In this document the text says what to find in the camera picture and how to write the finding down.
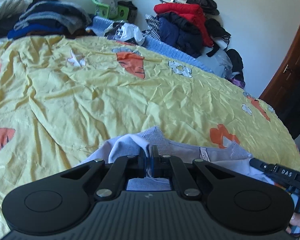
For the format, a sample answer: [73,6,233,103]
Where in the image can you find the light lavender shirt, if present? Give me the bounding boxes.
[81,126,275,185]

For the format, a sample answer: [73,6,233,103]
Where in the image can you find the person in black clothes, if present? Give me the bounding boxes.
[277,82,300,139]

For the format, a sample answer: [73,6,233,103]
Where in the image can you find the dark navy clothes pile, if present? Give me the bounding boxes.
[157,12,204,58]

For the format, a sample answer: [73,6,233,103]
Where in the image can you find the yellow carrot print bedsheet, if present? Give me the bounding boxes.
[0,35,300,238]

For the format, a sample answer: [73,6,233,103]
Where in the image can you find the brown wooden door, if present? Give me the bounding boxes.
[260,25,300,111]

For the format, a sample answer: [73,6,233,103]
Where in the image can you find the red knit garment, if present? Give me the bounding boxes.
[154,3,213,48]

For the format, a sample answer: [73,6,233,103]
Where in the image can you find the blue knitted blanket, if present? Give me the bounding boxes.
[89,16,213,74]

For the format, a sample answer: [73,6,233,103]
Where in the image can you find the black white plastic bag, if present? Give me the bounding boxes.
[104,21,145,46]

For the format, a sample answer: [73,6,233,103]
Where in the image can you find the grey blue folded sweaters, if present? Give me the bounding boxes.
[7,0,92,40]

